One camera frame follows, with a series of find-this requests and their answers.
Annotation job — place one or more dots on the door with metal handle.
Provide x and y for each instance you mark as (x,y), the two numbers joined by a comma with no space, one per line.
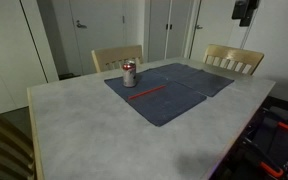
(98,25)

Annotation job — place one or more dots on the wooden chair right side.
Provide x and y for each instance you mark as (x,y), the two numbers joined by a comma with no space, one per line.
(234,59)

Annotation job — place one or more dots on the red soda can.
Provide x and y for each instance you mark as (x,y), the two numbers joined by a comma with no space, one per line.
(129,73)

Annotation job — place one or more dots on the wooden chair foreground left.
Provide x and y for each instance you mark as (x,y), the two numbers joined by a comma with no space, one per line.
(17,157)

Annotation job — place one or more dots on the orange handled clamp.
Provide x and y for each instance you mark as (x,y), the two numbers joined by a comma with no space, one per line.
(280,121)
(261,160)

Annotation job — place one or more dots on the wooden chair behind can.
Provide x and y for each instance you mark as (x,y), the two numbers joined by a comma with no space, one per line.
(113,58)

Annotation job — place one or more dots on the dark grey placemat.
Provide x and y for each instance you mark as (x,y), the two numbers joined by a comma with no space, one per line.
(199,80)

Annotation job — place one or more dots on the dark blue placemat near can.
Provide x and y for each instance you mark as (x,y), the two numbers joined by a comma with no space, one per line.
(159,107)

